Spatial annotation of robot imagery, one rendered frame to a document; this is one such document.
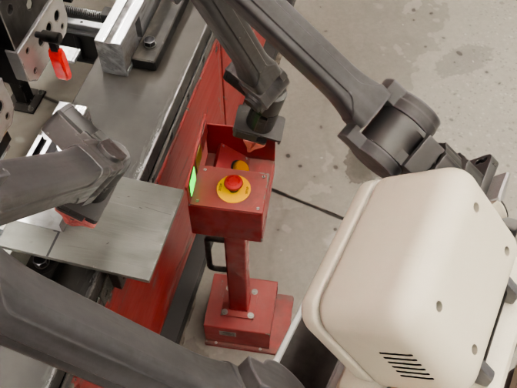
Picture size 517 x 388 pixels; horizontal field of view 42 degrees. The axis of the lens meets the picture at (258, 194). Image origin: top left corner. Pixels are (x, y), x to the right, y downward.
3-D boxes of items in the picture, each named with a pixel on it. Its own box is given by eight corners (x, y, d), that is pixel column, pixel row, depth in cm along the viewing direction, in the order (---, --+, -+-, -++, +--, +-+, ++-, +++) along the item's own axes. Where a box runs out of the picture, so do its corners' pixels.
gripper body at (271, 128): (237, 109, 142) (245, 86, 135) (283, 122, 143) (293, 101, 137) (231, 132, 138) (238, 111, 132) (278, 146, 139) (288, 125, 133)
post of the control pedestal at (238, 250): (247, 312, 198) (244, 212, 154) (229, 309, 199) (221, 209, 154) (250, 296, 201) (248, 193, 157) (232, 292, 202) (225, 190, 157)
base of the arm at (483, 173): (475, 225, 87) (500, 159, 94) (435, 185, 85) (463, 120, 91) (426, 237, 94) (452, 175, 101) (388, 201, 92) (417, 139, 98)
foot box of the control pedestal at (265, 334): (285, 356, 203) (287, 341, 193) (204, 345, 205) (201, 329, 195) (294, 296, 214) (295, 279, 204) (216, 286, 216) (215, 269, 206)
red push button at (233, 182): (241, 199, 142) (241, 189, 139) (222, 197, 142) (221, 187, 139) (245, 184, 144) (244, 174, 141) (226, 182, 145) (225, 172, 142)
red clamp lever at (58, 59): (71, 83, 109) (56, 38, 101) (48, 78, 110) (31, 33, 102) (75, 75, 110) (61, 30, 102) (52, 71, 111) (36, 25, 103)
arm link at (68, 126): (75, 206, 90) (117, 161, 89) (10, 147, 89) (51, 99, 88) (100, 192, 102) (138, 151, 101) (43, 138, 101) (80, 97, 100)
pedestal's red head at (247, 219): (262, 243, 149) (262, 198, 134) (191, 233, 151) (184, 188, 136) (275, 171, 160) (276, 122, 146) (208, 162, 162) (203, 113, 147)
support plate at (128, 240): (149, 283, 107) (148, 280, 106) (-2, 247, 111) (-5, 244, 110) (184, 192, 117) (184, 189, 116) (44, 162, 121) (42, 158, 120)
